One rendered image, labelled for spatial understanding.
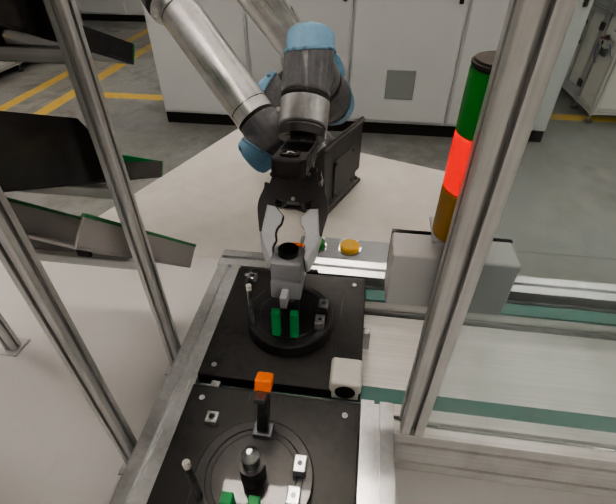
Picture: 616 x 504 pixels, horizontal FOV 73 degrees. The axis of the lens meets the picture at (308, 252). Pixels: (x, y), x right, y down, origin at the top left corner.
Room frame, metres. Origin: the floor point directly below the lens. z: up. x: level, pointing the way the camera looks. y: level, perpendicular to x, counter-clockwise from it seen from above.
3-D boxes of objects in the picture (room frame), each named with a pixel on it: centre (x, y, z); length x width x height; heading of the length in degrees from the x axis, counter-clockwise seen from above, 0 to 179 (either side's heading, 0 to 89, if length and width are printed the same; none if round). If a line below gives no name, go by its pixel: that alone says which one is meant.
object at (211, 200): (1.01, 0.01, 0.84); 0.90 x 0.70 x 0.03; 62
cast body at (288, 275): (0.45, 0.03, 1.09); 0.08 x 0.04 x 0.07; 172
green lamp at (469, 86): (0.32, -0.14, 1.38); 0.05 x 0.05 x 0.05
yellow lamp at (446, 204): (0.32, -0.14, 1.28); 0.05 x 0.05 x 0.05
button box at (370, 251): (0.66, -0.08, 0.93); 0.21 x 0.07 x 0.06; 82
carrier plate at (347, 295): (0.46, 0.03, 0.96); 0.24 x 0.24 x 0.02; 82
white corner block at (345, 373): (0.35, -0.06, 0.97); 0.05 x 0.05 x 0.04; 82
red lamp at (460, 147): (0.32, -0.14, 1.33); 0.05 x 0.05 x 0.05
